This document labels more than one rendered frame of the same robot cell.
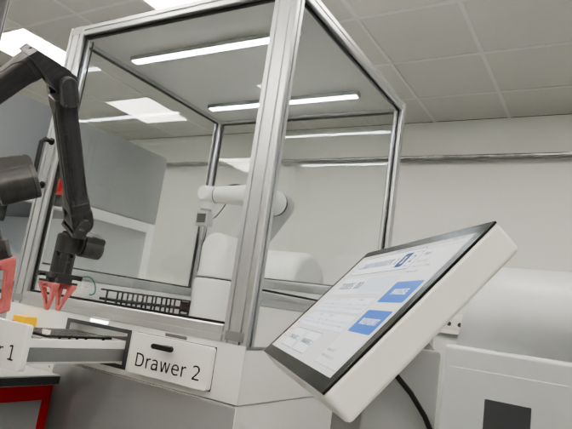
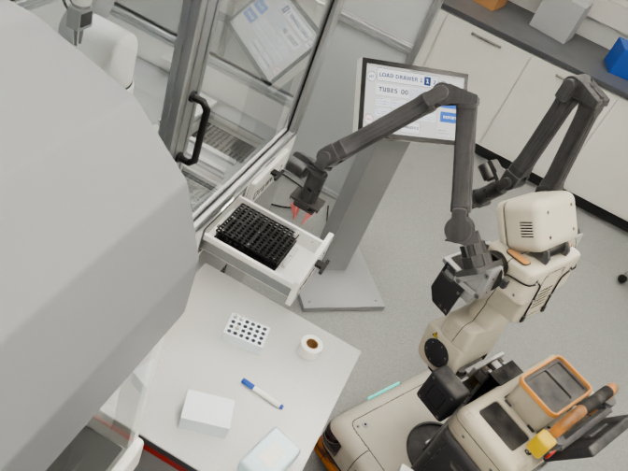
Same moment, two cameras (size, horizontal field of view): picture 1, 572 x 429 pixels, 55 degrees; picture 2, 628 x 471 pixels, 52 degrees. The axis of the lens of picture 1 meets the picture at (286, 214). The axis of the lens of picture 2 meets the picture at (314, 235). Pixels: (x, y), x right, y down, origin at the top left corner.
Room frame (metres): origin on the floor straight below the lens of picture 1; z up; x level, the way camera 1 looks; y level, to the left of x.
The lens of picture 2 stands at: (2.08, 2.09, 2.27)
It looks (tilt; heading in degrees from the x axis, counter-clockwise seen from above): 40 degrees down; 246
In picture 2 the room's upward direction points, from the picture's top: 24 degrees clockwise
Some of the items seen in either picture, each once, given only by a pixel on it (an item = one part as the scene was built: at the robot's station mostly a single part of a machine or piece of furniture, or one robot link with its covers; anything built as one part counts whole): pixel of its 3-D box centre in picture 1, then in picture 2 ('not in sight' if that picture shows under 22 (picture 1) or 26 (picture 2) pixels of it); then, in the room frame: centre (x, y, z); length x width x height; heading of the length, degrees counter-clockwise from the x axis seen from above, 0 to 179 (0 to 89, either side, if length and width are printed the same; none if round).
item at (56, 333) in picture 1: (58, 343); (256, 238); (1.60, 0.59, 0.87); 0.22 x 0.18 x 0.06; 148
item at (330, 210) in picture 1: (343, 179); not in sight; (1.83, -0.18, 1.52); 0.87 x 0.01 x 0.86; 148
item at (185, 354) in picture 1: (169, 359); (267, 177); (1.53, 0.26, 0.87); 0.29 x 0.02 x 0.11; 58
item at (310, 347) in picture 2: not in sight; (309, 348); (1.44, 0.94, 0.78); 0.07 x 0.07 x 0.04
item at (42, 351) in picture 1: (60, 345); (253, 238); (1.61, 0.58, 0.86); 0.40 x 0.26 x 0.06; 148
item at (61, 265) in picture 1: (61, 266); (309, 193); (1.48, 0.58, 1.08); 0.10 x 0.07 x 0.07; 147
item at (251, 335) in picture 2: not in sight; (245, 334); (1.63, 0.91, 0.78); 0.12 x 0.08 x 0.04; 158
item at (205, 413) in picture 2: not in sight; (206, 413); (1.76, 1.19, 0.79); 0.13 x 0.09 x 0.05; 168
